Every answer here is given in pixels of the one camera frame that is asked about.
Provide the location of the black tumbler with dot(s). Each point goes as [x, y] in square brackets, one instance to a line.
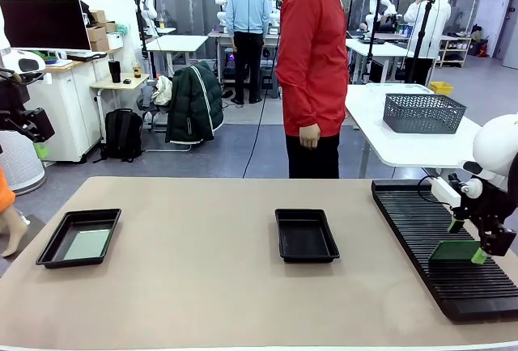
[115, 72]

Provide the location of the white storage box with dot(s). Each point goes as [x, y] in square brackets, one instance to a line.
[115, 40]

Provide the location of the person's right hand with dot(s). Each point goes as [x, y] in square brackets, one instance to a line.
[309, 136]

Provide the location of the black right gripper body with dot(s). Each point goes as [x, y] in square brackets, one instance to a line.
[487, 207]

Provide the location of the bottle with yellow drink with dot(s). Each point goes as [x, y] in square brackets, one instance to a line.
[137, 71]

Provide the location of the white background desk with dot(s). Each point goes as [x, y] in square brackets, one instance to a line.
[178, 41]

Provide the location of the yellow plastic bin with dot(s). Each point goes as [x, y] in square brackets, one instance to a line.
[442, 88]

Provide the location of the beige mannequin foot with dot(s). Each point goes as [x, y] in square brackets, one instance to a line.
[14, 233]

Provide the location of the grey plastic woven basket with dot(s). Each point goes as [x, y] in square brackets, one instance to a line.
[421, 116]

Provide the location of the grey office chair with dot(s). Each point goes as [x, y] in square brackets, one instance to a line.
[147, 100]

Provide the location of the black step stool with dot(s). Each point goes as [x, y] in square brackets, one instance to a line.
[268, 80]

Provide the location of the green perforated circuit board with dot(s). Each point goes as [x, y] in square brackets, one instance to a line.
[451, 252]
[89, 244]

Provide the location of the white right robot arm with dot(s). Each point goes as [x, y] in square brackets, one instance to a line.
[495, 145]

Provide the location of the white cabinet with wooden top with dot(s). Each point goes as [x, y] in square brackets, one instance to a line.
[69, 116]

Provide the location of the grey door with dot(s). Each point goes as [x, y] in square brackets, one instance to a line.
[495, 3]

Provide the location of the small wooden side table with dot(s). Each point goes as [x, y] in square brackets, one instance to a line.
[105, 84]

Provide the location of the red-sleeved right forearm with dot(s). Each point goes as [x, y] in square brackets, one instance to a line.
[311, 104]

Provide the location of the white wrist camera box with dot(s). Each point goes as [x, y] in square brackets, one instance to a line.
[445, 192]

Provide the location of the orange cloth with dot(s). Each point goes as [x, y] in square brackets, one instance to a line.
[5, 193]

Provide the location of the man in light blue sweater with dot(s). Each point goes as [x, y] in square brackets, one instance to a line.
[247, 11]

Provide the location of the black backpack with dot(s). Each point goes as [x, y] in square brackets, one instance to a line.
[121, 132]

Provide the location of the low wooden shelf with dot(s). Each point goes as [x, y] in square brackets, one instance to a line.
[453, 39]

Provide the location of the person in red jacket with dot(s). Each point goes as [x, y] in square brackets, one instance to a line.
[311, 43]

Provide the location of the black slotted board rack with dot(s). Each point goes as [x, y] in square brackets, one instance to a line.
[404, 221]

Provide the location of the white cloth bag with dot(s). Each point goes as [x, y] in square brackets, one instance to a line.
[162, 90]

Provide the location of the black tripod stand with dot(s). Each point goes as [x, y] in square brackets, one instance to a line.
[421, 39]
[378, 15]

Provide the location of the small brown cardboard box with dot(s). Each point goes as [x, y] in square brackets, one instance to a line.
[111, 27]

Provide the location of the person in white jacket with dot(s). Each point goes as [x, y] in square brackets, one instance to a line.
[437, 23]

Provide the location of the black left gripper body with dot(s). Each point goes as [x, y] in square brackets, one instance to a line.
[8, 100]

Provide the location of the dark flat keyboard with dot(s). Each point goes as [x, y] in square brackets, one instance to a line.
[87, 56]

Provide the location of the black plastic ESD tray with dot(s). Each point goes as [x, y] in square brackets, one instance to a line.
[305, 238]
[77, 219]

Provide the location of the dark green padded jacket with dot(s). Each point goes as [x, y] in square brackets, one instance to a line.
[190, 104]

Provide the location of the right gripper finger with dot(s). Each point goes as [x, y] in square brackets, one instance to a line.
[456, 225]
[498, 242]

